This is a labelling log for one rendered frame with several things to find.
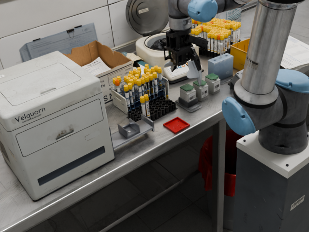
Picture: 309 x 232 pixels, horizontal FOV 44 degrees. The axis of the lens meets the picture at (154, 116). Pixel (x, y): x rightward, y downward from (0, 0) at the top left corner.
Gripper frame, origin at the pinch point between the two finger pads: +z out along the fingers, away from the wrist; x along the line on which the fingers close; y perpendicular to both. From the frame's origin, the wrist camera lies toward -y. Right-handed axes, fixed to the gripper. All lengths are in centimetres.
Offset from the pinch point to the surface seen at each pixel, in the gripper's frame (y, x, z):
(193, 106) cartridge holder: 0.6, 3.5, 10.5
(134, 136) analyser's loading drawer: 28.9, 5.2, 7.9
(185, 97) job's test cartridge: 2.1, 1.0, 6.9
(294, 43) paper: -69, -1, 10
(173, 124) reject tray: 12.2, 5.2, 11.7
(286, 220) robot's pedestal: 3, 48, 33
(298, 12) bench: -109, -26, 12
